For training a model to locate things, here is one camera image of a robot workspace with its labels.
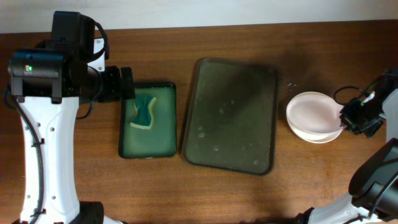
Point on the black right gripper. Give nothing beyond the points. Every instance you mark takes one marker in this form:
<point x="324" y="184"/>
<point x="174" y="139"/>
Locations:
<point x="346" y="120"/>

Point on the pinkish white plate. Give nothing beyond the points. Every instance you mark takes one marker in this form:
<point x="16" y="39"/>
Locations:
<point x="315" y="113"/>

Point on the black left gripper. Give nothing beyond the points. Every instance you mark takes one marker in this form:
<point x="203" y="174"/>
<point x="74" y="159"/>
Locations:
<point x="118" y="91"/>

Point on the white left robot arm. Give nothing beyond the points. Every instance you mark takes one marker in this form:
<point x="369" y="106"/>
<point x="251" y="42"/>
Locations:
<point x="48" y="84"/>

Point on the green water tray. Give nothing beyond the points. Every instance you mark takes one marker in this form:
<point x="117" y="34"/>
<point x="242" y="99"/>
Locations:
<point x="157" y="140"/>

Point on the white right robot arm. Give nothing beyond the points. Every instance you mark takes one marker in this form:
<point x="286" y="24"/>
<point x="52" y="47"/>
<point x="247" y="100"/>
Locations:
<point x="372" y="192"/>

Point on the pale green plate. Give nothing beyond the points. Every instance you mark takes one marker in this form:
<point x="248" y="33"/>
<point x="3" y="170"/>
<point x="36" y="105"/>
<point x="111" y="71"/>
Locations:
<point x="313" y="138"/>

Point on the green yellow sponge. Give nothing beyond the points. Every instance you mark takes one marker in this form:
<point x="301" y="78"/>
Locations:
<point x="143" y="107"/>

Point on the large dark serving tray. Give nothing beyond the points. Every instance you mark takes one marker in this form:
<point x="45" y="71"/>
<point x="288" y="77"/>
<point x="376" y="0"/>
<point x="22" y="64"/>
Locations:
<point x="232" y="116"/>

